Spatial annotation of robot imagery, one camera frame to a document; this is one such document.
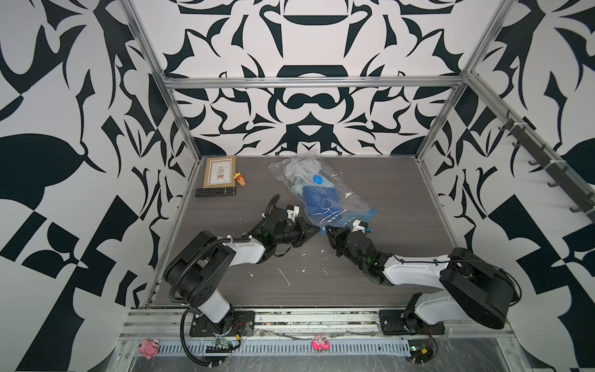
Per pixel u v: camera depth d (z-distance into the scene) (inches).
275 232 27.5
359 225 32.1
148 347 27.0
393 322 29.3
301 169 41.3
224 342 27.6
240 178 42.6
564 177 21.6
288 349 30.6
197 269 18.0
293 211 33.0
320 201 38.9
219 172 44.8
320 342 27.6
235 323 28.8
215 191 41.2
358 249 25.9
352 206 38.9
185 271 16.2
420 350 27.9
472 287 17.3
